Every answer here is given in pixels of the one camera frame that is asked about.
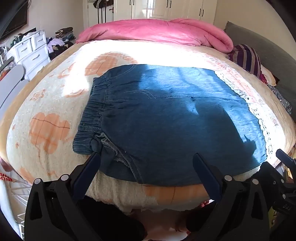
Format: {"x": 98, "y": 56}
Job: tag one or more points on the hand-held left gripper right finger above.
{"x": 204, "y": 172}

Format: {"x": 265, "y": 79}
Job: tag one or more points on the grey headboard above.
{"x": 272, "y": 46}

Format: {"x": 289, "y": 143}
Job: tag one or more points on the purple striped pillow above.
{"x": 246, "y": 58}

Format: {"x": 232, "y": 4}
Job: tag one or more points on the white drawer cabinet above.
{"x": 30, "y": 51}

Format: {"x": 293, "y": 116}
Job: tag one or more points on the white wardrobe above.
{"x": 166, "y": 8}

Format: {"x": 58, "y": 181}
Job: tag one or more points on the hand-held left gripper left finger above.
{"x": 91, "y": 168}

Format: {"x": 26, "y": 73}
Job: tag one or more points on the pile of clothes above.
{"x": 61, "y": 40}

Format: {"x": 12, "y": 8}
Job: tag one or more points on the grey chair back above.
{"x": 10, "y": 83}

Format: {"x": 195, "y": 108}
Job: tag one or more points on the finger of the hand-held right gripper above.
{"x": 286, "y": 160}
{"x": 270, "y": 172}

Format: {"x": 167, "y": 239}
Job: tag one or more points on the cream blanket orange pattern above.
{"x": 50, "y": 104}

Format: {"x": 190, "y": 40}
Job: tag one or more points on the dark hanging clothes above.
{"x": 100, "y": 7}

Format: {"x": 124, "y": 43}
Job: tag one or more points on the pink duvet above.
{"x": 161, "y": 31}

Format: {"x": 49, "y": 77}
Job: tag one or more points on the black wall television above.
{"x": 12, "y": 16}

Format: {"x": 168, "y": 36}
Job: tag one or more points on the person's black trousers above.
{"x": 115, "y": 220}

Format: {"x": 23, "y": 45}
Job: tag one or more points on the floral cloth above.
{"x": 281, "y": 98}

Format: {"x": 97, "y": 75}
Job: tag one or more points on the cream pillow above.
{"x": 269, "y": 75}

